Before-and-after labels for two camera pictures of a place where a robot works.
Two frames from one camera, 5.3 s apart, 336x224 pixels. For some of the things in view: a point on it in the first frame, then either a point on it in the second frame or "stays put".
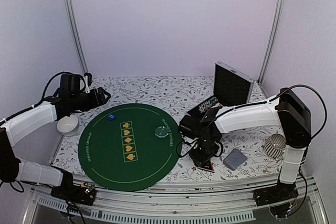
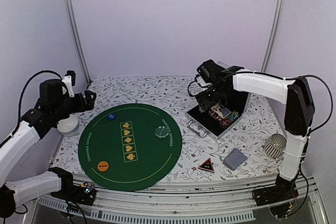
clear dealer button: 161,131 stays put
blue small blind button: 112,117 stays put
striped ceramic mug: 274,145 stays put
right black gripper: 199,159 -> 204,102
